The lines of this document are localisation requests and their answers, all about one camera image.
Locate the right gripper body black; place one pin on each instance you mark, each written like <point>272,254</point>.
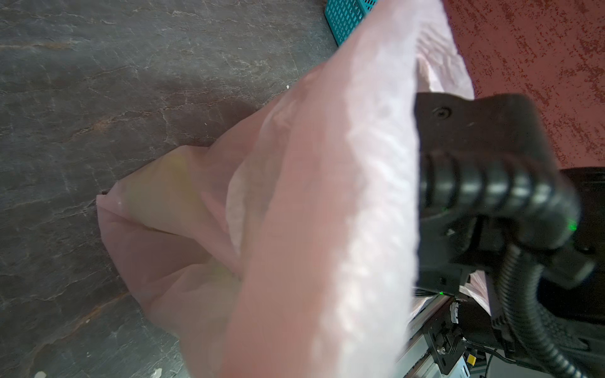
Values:
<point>489,181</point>

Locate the pink plastic bag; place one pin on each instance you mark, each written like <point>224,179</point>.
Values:
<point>288,248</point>

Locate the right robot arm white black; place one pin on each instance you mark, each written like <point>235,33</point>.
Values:
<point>518,316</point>

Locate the teal plastic basket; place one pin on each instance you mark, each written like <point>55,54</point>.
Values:
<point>343,16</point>

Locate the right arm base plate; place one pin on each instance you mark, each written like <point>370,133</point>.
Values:
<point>445,340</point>

